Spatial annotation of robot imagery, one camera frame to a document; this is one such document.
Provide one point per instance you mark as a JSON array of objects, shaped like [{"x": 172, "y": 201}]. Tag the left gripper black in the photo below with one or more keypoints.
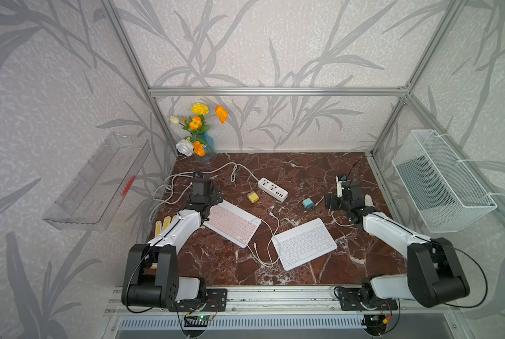
[{"x": 214, "y": 200}]

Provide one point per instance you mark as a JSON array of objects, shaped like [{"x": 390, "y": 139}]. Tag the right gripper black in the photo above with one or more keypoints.
[{"x": 333, "y": 200}]

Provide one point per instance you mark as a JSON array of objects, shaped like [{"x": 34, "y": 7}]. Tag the teal charger plug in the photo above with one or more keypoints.
[{"x": 308, "y": 204}]

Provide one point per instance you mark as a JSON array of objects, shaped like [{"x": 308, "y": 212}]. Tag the pink wireless keyboard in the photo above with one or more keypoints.
[{"x": 232, "y": 223}]

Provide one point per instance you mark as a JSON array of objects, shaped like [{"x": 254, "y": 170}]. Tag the yellow charger plug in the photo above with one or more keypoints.
[{"x": 253, "y": 197}]

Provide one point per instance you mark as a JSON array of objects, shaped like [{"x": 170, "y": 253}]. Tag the white wireless keyboard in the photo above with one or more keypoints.
[{"x": 303, "y": 244}]

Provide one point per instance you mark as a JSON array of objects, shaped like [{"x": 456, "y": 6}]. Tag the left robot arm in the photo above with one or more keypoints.
[{"x": 151, "y": 275}]

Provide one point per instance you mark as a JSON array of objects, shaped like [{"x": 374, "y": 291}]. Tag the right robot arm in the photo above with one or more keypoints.
[{"x": 434, "y": 273}]

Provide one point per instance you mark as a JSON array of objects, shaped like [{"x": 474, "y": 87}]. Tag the white work glove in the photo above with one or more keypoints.
[{"x": 368, "y": 201}]

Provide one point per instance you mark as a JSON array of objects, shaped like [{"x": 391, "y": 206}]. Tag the yellow work glove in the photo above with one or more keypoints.
[{"x": 162, "y": 225}]

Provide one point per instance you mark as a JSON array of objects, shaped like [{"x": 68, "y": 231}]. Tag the flower bouquet in vase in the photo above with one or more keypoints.
[{"x": 197, "y": 143}]

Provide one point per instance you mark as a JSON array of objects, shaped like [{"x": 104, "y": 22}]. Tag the white wire mesh basket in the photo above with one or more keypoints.
[{"x": 446, "y": 193}]

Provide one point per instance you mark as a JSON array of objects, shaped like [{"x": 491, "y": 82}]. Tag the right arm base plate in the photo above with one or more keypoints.
[{"x": 363, "y": 299}]

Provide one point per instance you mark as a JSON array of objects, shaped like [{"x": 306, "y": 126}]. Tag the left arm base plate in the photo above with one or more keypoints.
[{"x": 209, "y": 300}]

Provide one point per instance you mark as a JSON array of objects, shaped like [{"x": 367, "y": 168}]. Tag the clear plastic wall shelf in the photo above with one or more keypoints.
[{"x": 94, "y": 196}]

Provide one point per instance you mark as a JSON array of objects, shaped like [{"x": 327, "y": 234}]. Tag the aluminium front rail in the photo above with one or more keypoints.
[{"x": 303, "y": 299}]

